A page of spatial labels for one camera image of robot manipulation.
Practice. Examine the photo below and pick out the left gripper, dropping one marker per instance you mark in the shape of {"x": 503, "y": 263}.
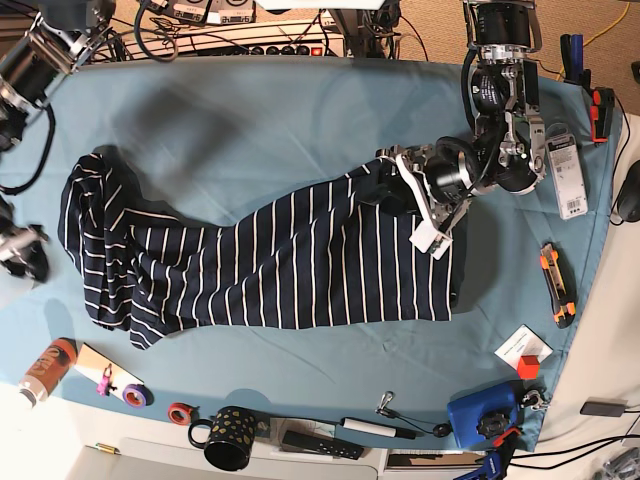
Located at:
{"x": 447, "y": 172}

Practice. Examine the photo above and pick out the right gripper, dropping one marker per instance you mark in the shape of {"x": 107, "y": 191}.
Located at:
{"x": 22, "y": 252}

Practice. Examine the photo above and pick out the navy white striped t-shirt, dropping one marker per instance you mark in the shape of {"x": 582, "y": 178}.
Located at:
{"x": 317, "y": 257}

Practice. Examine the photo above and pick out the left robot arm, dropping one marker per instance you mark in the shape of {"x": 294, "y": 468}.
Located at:
{"x": 500, "y": 96}

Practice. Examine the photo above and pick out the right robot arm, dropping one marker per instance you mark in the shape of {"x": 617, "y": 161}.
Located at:
{"x": 61, "y": 38}

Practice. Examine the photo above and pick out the orange drink can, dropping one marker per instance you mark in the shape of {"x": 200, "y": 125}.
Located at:
{"x": 42, "y": 378}

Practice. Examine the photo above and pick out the wooden board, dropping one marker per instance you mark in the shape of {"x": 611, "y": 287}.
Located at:
{"x": 90, "y": 363}

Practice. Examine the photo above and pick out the pink small clip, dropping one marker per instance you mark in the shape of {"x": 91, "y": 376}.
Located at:
{"x": 105, "y": 386}

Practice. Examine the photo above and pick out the black power strip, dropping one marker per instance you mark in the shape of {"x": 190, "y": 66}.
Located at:
{"x": 261, "y": 50}

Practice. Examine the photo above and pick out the packaged tool blister pack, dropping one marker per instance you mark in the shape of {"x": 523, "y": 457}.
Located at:
{"x": 565, "y": 167}

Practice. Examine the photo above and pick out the purple tape roll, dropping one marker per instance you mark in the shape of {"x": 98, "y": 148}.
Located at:
{"x": 136, "y": 395}

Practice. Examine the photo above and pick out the teal table cloth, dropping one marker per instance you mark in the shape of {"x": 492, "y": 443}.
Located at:
{"x": 213, "y": 139}

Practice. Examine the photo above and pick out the white paper card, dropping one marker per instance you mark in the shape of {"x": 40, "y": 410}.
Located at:
{"x": 523, "y": 342}

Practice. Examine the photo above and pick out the silver carabiner clip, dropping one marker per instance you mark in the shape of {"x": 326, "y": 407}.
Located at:
{"x": 383, "y": 405}

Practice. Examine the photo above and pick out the orange black utility knife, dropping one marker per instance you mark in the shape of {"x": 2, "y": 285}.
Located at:
{"x": 562, "y": 300}

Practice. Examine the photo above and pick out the red cube block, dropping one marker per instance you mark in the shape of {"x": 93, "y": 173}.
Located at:
{"x": 528, "y": 367}

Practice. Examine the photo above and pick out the red tape roll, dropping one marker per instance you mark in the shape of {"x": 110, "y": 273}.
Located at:
{"x": 180, "y": 413}

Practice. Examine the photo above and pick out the blue plastic case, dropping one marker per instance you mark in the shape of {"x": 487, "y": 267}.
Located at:
{"x": 483, "y": 415}

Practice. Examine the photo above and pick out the white black marker pen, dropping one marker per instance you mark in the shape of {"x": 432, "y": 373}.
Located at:
{"x": 377, "y": 429}

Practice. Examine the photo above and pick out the black remote control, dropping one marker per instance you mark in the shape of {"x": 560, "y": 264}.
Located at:
{"x": 323, "y": 446}

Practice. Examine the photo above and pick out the black patterned mug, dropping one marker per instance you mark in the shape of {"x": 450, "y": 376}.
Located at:
{"x": 230, "y": 438}

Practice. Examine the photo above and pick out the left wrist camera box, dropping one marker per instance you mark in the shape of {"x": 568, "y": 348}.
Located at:
{"x": 427, "y": 239}

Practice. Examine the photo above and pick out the blue handled clamp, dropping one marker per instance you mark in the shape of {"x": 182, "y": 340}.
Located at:
{"x": 495, "y": 463}

